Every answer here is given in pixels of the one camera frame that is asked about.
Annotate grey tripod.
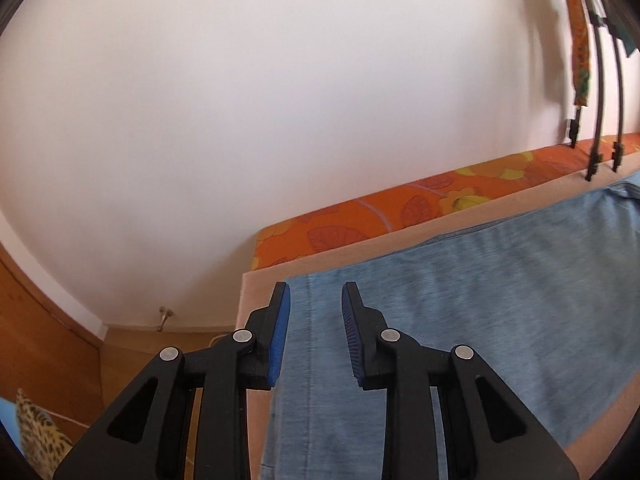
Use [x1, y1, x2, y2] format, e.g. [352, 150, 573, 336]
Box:
[582, 0, 625, 182]

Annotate metal door stopper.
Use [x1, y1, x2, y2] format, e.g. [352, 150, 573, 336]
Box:
[156, 307, 174, 333]

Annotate pink bed blanket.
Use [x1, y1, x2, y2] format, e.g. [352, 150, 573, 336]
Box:
[236, 152, 639, 479]

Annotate leopard print cushion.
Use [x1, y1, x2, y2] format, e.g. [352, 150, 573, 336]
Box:
[16, 389, 73, 480]

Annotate wooden door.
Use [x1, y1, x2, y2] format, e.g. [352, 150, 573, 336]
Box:
[1, 250, 104, 441]

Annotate light blue denim jeans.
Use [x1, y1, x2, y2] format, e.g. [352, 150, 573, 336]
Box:
[260, 176, 639, 479]

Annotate orange floral bed sheet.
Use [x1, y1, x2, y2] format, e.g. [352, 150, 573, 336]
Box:
[252, 133, 639, 270]

